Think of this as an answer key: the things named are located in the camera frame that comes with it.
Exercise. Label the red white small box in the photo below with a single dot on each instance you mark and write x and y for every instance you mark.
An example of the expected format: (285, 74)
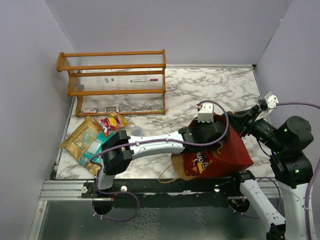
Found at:
(90, 110)

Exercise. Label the small clear plastic jar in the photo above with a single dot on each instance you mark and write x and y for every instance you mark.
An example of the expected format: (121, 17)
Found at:
(136, 131)

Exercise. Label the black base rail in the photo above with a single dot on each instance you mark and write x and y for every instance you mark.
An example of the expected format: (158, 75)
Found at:
(212, 192)

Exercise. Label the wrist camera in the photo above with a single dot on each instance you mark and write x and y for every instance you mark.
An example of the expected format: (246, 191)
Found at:
(205, 113)
(268, 101)

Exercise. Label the red snack bag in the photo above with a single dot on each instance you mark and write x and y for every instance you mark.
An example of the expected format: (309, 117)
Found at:
(203, 165)

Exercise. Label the colourful candy packet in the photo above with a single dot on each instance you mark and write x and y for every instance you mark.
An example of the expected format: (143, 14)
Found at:
(111, 122)

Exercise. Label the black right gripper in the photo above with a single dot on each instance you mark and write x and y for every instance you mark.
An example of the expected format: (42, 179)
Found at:
(239, 120)

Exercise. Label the wooden three-tier shelf rack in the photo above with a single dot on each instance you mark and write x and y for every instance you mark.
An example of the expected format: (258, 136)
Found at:
(91, 68)

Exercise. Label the white pink marker pen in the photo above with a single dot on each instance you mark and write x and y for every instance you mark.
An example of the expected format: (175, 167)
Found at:
(144, 80)

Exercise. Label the red paper bag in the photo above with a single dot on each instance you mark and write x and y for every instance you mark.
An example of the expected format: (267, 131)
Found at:
(232, 153)

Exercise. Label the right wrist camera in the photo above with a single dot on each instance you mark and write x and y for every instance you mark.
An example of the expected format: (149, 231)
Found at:
(268, 101)

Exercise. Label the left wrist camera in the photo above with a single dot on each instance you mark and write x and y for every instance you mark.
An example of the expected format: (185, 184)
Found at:
(205, 113)

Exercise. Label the teal snack packet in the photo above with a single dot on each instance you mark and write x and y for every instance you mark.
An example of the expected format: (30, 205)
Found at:
(94, 148)

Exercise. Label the gold chips bag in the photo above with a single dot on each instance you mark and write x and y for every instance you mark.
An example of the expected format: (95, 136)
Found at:
(80, 140)

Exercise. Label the small grey clip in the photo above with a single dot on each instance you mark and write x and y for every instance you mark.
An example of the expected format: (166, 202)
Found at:
(79, 86)

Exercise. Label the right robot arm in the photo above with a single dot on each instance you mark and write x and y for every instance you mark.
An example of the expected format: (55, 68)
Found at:
(292, 170)

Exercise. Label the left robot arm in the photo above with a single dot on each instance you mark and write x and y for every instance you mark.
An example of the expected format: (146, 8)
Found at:
(121, 149)

